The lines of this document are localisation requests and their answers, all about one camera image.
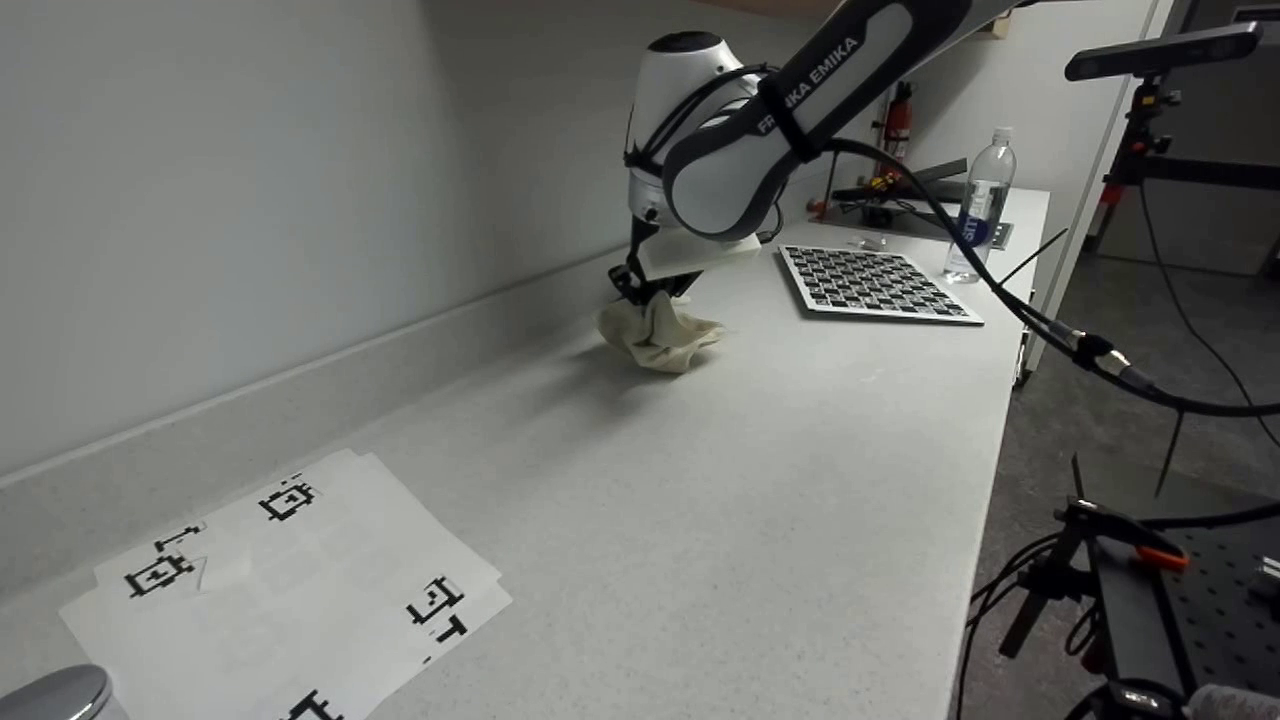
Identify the cream cloth towel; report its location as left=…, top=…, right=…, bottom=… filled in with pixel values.
left=597, top=292, right=720, bottom=376

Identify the black tripod with cables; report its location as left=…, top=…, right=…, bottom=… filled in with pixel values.
left=965, top=451, right=1280, bottom=720

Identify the red clamp tool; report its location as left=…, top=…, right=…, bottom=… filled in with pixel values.
left=871, top=80, right=913, bottom=188

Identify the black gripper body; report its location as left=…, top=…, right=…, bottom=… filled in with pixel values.
left=608, top=220, right=695, bottom=303

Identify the checkerboard calibration board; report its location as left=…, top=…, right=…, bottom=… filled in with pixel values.
left=779, top=245, right=979, bottom=328

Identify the white paper sheet with markers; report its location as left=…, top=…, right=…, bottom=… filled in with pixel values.
left=59, top=451, right=511, bottom=720

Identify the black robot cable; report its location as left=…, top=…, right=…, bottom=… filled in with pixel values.
left=824, top=136, right=1280, bottom=418

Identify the black camera on stand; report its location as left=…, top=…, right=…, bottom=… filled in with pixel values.
left=1062, top=20, right=1261, bottom=80

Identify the clear plastic water bottle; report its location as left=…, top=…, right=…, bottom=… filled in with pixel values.
left=942, top=129, right=1015, bottom=283

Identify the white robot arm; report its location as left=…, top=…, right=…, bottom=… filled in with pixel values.
left=608, top=0, right=1018, bottom=303

